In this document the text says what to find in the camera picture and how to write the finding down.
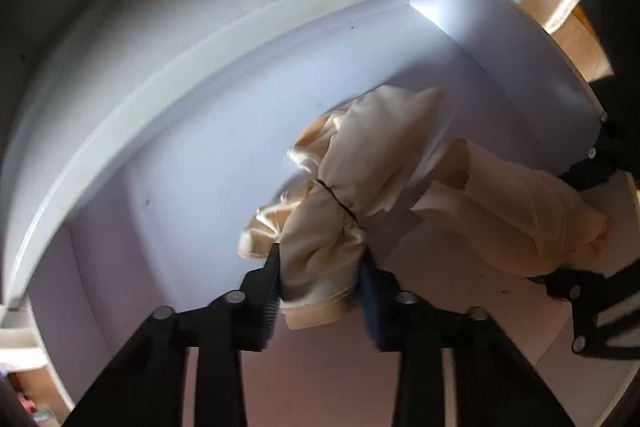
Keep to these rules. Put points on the cream cloth bundle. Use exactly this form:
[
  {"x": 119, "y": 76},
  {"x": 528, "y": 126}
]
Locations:
[{"x": 320, "y": 247}]

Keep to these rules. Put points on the white cabinet shelf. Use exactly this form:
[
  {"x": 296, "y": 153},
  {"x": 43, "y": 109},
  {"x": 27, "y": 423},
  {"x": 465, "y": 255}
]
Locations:
[{"x": 200, "y": 132}]

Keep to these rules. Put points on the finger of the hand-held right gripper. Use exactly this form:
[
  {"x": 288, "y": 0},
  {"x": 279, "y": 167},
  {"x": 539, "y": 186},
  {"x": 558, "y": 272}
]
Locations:
[
  {"x": 565, "y": 284},
  {"x": 595, "y": 167}
]

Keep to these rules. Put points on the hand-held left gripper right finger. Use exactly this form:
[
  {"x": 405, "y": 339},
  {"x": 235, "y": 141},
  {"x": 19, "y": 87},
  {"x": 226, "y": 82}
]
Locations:
[{"x": 370, "y": 302}]

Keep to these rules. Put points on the beige cloth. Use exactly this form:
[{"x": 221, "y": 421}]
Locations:
[{"x": 500, "y": 207}]

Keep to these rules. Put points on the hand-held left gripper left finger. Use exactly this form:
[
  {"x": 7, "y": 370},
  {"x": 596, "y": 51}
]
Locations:
[{"x": 272, "y": 287}]

